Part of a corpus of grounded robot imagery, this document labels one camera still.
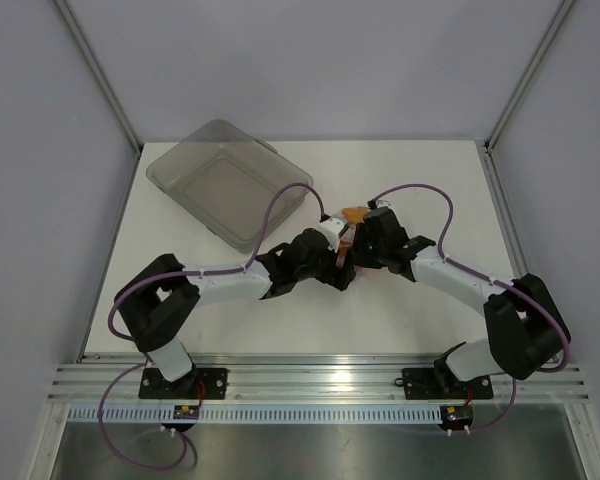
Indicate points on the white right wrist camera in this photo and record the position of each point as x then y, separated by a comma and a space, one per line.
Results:
378, 203

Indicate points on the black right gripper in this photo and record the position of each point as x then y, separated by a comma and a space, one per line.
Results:
362, 234

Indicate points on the aluminium frame rail right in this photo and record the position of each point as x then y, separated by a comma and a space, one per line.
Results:
503, 211

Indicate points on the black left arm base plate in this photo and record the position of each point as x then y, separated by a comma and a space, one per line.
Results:
208, 383

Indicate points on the smoky clear plastic bin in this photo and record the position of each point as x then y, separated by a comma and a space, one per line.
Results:
226, 179

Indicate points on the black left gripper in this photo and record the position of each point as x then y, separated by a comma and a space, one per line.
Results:
335, 276

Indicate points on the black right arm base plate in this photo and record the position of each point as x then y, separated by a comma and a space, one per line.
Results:
425, 384

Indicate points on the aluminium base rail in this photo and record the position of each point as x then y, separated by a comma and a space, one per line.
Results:
301, 379

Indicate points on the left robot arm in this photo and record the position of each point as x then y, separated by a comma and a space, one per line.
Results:
158, 302

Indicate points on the white slotted cable duct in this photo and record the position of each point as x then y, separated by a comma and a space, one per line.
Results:
259, 414

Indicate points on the clear zip top bag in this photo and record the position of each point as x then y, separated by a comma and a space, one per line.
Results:
352, 216

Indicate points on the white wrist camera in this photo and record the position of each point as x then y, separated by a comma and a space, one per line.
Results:
332, 228
378, 203

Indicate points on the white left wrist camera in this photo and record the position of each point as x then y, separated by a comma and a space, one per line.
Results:
332, 228

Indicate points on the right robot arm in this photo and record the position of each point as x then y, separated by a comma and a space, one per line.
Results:
524, 327

